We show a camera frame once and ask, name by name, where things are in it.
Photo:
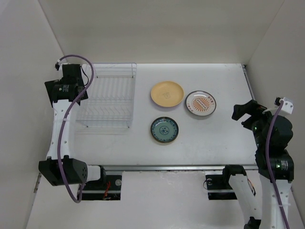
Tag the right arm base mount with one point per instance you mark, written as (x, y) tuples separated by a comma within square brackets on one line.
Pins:
[(217, 189)]

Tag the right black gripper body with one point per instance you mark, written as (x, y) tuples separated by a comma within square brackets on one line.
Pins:
[(261, 118)]

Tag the white plate orange sunburst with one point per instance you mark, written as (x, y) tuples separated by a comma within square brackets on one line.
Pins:
[(200, 103)]

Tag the teal blue floral plate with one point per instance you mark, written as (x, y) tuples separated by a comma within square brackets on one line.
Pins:
[(164, 130)]

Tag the yellow plastic plate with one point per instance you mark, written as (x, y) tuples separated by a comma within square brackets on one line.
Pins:
[(167, 94)]

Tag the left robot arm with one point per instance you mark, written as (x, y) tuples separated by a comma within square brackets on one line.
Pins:
[(60, 166)]

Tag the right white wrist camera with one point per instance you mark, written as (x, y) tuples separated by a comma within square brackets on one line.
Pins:
[(284, 105)]

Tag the white wire dish rack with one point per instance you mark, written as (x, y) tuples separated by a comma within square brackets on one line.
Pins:
[(109, 108)]

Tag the purple plastic plate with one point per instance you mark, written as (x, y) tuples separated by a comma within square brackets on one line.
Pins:
[(166, 108)]

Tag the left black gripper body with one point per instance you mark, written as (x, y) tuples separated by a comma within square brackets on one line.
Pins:
[(51, 84)]

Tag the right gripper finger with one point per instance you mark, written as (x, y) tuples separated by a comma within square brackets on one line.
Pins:
[(242, 109), (248, 123)]

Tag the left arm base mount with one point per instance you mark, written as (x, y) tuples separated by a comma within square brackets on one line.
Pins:
[(108, 189)]

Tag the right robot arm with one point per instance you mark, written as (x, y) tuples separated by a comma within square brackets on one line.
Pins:
[(272, 132)]

